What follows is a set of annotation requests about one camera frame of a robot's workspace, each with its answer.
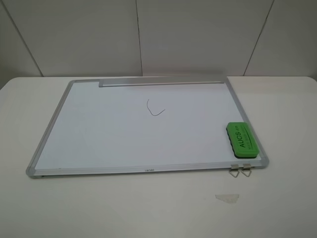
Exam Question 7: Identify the green whiteboard eraser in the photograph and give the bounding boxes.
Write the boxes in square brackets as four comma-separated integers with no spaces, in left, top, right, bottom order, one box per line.
[226,122,260,159]

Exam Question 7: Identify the right metal hanging clip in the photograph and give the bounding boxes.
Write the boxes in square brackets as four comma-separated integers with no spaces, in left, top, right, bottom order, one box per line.
[241,164,255,178]

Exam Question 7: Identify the left metal hanging clip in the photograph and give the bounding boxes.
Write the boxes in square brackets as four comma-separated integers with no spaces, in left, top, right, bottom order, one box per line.
[229,164,240,178]

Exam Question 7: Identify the metal hanging clip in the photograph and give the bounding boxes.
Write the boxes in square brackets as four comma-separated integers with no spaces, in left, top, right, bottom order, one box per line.
[229,164,240,178]
[241,164,255,178]

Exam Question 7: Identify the clear tape piece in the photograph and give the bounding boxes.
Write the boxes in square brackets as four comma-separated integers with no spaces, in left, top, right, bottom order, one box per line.
[215,194,240,204]

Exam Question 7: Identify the white aluminium-framed whiteboard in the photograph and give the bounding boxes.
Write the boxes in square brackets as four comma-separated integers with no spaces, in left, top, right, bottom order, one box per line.
[26,75,269,178]

